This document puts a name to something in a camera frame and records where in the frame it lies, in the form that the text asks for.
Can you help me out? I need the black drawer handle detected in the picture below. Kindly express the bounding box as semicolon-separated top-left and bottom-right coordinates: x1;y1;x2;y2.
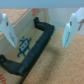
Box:
0;16;56;78

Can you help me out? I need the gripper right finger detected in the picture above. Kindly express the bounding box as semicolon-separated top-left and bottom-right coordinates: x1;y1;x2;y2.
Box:
62;12;84;49

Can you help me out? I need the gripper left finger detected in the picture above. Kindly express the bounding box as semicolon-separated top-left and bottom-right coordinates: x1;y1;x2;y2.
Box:
0;12;18;48

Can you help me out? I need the wooden drawer box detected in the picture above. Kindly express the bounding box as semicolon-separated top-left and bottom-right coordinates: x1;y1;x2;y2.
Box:
0;7;52;84

